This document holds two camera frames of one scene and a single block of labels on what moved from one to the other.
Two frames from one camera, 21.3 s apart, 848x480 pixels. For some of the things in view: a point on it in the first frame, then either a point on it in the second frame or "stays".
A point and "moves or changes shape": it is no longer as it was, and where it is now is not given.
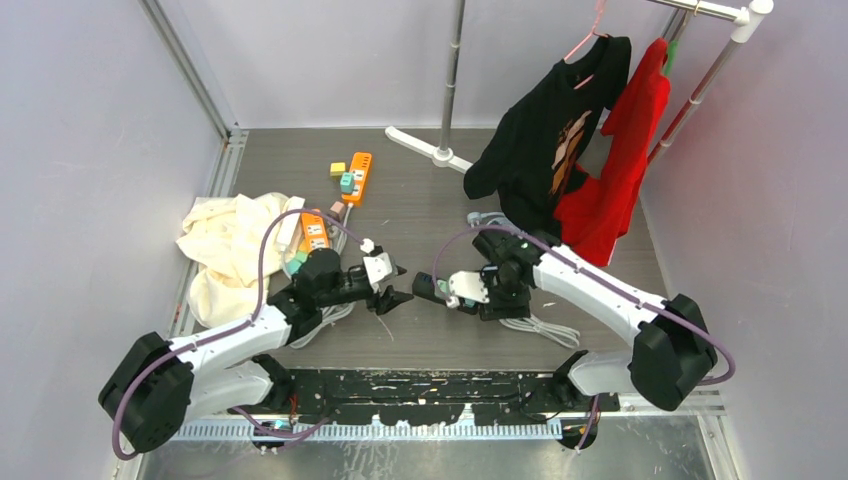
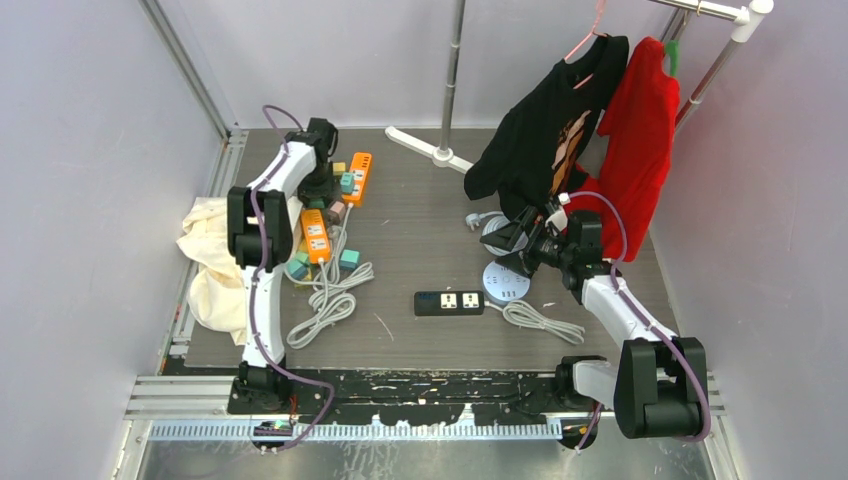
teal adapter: (347, 182) stays
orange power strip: (360, 169) stays
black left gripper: (389, 298) to (307, 191)
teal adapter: (442, 289) to (349, 259)
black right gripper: (497, 308) to (508, 236)
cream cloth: (221, 236) stays
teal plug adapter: (293, 266) stays
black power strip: (422, 287) moves or changes shape
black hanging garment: (544, 138) stays
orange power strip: (315, 231) stays
